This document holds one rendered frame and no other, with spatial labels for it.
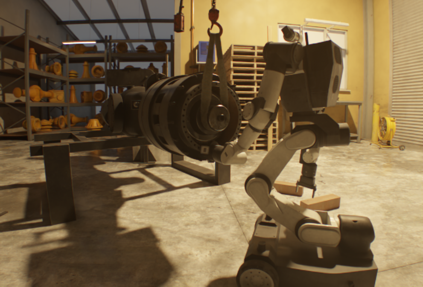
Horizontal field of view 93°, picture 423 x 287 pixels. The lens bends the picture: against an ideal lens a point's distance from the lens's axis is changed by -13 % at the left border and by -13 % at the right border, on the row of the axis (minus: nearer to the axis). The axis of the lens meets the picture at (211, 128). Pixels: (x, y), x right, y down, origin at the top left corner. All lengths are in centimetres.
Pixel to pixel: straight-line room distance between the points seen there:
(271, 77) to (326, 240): 83
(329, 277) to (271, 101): 84
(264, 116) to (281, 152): 25
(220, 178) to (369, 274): 186
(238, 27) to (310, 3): 222
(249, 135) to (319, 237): 63
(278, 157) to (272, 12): 587
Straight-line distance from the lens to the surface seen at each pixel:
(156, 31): 1219
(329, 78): 109
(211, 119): 123
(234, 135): 140
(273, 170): 122
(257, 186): 121
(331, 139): 120
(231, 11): 652
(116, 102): 250
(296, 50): 99
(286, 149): 117
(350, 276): 133
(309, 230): 128
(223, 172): 276
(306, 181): 151
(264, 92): 98
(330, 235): 130
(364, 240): 138
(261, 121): 99
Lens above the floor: 91
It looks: 5 degrees down
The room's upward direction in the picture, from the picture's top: straight up
